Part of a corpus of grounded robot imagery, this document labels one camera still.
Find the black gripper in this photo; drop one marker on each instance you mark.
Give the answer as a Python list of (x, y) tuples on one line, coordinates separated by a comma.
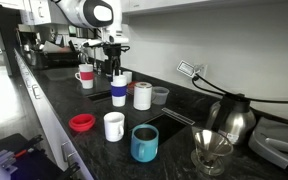
[(113, 52)]

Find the white cup with blue band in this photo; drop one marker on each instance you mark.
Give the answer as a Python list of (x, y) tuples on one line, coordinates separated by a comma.
[(118, 90)]

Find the red silicone lid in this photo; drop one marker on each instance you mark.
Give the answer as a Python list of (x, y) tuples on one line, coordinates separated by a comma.
[(82, 122)]

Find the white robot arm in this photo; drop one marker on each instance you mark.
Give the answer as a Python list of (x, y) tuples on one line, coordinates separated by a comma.
[(105, 15)]

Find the small white cup at back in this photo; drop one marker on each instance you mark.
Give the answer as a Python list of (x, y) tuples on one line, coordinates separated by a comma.
[(128, 75)]

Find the white cup with red band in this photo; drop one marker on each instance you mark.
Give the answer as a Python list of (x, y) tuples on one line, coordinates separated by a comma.
[(85, 75)]

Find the clear plastic cup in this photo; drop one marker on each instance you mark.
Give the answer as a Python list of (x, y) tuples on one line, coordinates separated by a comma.
[(159, 95)]

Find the white cylindrical canister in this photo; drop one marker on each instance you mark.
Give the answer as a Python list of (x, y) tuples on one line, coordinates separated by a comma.
[(142, 96)]

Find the small white mug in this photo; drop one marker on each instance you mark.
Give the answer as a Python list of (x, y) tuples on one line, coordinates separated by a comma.
[(114, 126)]

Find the teal metal mug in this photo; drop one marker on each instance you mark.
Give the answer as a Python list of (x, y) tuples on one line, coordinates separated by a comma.
[(144, 142)]

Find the steel pour-over funnel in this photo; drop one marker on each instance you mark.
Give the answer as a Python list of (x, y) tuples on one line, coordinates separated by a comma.
[(210, 147)]

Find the stainless steel carafe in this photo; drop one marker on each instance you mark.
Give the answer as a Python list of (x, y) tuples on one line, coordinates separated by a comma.
[(231, 117)]

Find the grey tray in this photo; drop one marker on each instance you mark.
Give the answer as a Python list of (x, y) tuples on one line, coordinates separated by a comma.
[(269, 140)]

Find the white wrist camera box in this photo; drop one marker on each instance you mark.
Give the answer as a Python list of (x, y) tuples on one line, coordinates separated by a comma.
[(95, 43)]

